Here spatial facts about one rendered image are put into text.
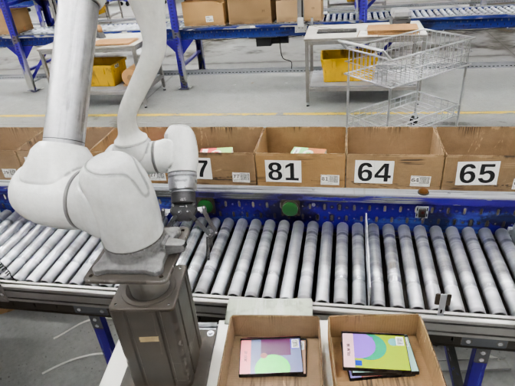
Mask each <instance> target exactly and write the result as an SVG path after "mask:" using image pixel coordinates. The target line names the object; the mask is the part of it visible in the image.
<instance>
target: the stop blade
mask: <svg viewBox="0 0 515 386"><path fill-rule="evenodd" d="M365 246H366V281H367V298H368V306H369V303H370V292H371V280H370V266H369V238H368V224H367V213H366V217H365Z"/></svg>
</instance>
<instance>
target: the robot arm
mask: <svg viewBox="0 0 515 386"><path fill-rule="evenodd" d="M128 2H129V4H130V7H131V9H132V11H133V14H134V16H135V18H136V21H137V24H138V25H139V29H140V32H141V35H142V39H143V47H142V52H141V55H140V58H139V61H138V63H137V65H136V69H135V70H134V72H133V75H132V77H131V80H130V82H129V85H128V87H127V88H126V92H125V93H124V96H123V98H122V101H121V103H120V107H119V110H118V115H117V128H118V136H117V138H116V139H115V140H114V144H112V145H110V146H109V147H108V148H107V149H106V150H105V152H102V153H100V154H98V155H95V156H92V154H91V153H90V151H89V149H88V148H87V147H84V146H85V138H86V131H87V117H88V110H89V102H90V88H91V81H92V73H93V59H94V51H95V44H96V36H97V22H98V15H99V10H100V9H101V8H102V7H103V6H104V5H105V3H106V0H57V14H56V22H55V29H54V42H53V50H52V57H51V70H50V77H49V84H48V98H47V105H46V112H45V120H44V133H43V140H42V141H40V142H38V143H36V144H35V145H34V146H33V147H32V148H31V149H30V152H29V154H28V157H27V158H26V160H25V163H24V165H23V166H22V167H21V168H19V169H18V170H17V172H16V173H15V174H14V175H13V176H12V178H11V181H10V182H9V185H8V200H9V202H10V204H11V206H12V207H13V208H14V209H15V210H16V211H17V212H18V213H19V214H20V215H21V216H22V217H24V218H26V219H28V220H29V221H32V222H34V223H36V224H40V225H43V226H46V227H53V228H59V229H66V230H82V231H85V232H87V233H88V234H91V235H93V236H94V237H97V238H100V239H101V241H102V243H103V247H104V250H105V252H104V254H103V256H102V257H101V258H100V260H99V261H98V262H97V263H96V264H95V265H94V266H93V268H92V271H93V274H94V275H96V276H99V275H104V274H147V275H150V276H159V275H160V274H162V273H163V271H164V264H165V261H166V259H167V257H168V255H169V254H177V253H181V252H184V251H186V249H187V247H186V246H187V243H186V241H185V240H181V239H177V238H178V237H179V236H180V235H181V231H180V228H179V227H173V225H174V224H175V223H176V222H177V221H178V222H183V221H191V220H193V221H194V222H195V223H196V224H197V225H198V226H199V227H200V228H201V229H202V230H203V231H204V232H205V233H206V234H207V235H208V237H206V250H207V260H210V248H213V237H214V236H215V235H218V231H217V229H216V228H215V226H214V224H213V223H212V220H211V218H210V217H209V216H208V213H207V209H206V206H204V205H203V206H202V207H198V208H197V207H196V200H195V191H196V190H197V167H198V146H197V141H196V137H195V134H194V132H193V131H192V129H191V128H190V127H189V126H187V125H180V124H177V125H171V126H170V127H169V128H168V129H167V130H166V133H165V135H164V139H160V140H157V141H151V139H149V138H148V136H147V134H146V133H144V132H142V131H140V130H139V128H138V126H137V123H136V115H137V113H138V110H139V108H140V106H141V104H142V102H143V100H144V98H145V96H146V94H147V93H148V91H149V88H150V87H151V85H152V83H153V81H154V79H155V77H156V75H157V73H158V71H159V69H160V67H161V64H162V61H163V58H164V56H165V52H166V10H165V0H128ZM154 173H168V185H169V191H170V192H172V193H171V204H172V206H171V208H170V209H165V208H162V209H161V211H160V208H159V202H158V199H157V197H156V193H155V190H154V187H153V184H152V182H151V180H150V178H149V176H148V175H151V174H154ZM198 211H200V212H201V213H202V214H204V216H205V219H206V220H207V222H208V224H209V225H210V227H211V229H212V230H213V232H212V233H211V232H210V231H209V230H208V229H207V228H206V227H205V226H204V225H203V224H202V223H201V222H200V221H199V220H198V219H197V218H196V217H195V215H196V213H197V212H198ZM168 213H171V214H172V216H173V217H172V219H171V220H170V222H169V223H168V224H167V225H166V226H167V227H166V228H164V227H163V222H164V220H165V218H166V216H167V215H168Z"/></svg>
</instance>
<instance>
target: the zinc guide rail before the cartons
mask: <svg viewBox="0 0 515 386"><path fill-rule="evenodd" d="M10 181H11V180H0V186H3V187H8V185H9V182H10ZM152 184H153V187H154V190H155V191H168V190H169V185H168V184H159V183H152ZM196 191H203V192H231V193H260V194H289V195H345V196H374V197H403V198H460V199H488V200H515V192H514V191H450V190H428V191H429V195H425V196H424V195H419V194H418V189H384V188H321V187H288V186H255V185H197V190H196Z"/></svg>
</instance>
